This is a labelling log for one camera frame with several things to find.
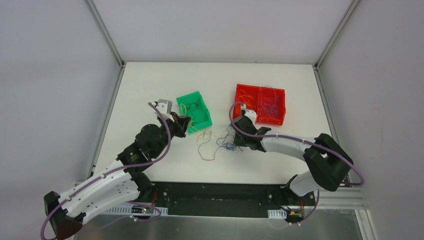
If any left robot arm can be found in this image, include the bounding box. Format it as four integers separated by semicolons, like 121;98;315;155
40;112;191;240

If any green plastic bin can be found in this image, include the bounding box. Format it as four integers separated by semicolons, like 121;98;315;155
176;91;213;134

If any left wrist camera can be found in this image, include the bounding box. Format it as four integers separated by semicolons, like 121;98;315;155
148;99;175;122

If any red double plastic bin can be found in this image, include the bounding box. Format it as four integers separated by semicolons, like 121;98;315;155
234;83;286;126

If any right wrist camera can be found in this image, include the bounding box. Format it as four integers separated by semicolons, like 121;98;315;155
240;104;258;124

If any wire bundle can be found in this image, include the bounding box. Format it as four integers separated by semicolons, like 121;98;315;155
196;125;244;162

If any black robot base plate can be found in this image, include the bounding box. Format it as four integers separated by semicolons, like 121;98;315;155
136;181;316;218

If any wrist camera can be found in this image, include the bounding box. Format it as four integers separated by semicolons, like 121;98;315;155
240;104;258;124
148;99;175;122

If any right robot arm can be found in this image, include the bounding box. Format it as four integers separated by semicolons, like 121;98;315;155
231;116;354;205

